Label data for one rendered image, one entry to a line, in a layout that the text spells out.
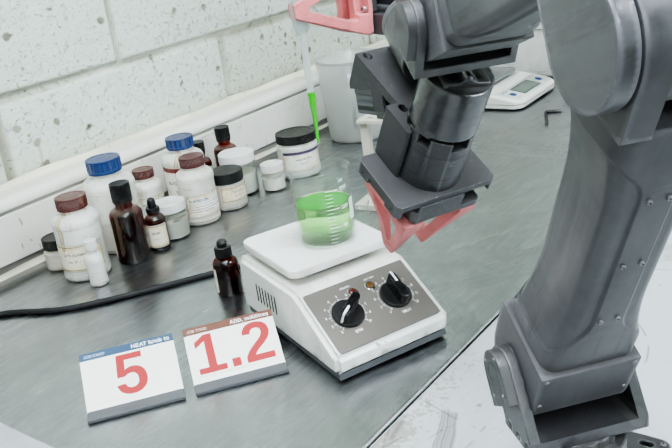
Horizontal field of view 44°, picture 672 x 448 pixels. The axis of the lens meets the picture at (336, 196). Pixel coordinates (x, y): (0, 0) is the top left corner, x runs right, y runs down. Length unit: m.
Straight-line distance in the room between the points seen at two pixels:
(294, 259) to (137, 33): 0.62
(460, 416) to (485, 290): 0.23
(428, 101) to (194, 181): 0.61
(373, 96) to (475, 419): 0.29
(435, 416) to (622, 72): 0.45
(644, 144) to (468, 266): 0.61
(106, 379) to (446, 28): 0.47
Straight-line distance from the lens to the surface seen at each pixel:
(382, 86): 0.71
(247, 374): 0.82
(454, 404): 0.75
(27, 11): 1.25
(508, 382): 0.55
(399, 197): 0.69
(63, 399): 0.87
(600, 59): 0.36
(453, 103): 0.64
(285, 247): 0.87
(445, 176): 0.69
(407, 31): 0.59
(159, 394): 0.83
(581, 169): 0.44
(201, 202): 1.21
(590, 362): 0.54
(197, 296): 1.01
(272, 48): 1.59
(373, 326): 0.80
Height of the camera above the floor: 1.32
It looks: 20 degrees down
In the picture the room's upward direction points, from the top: 8 degrees counter-clockwise
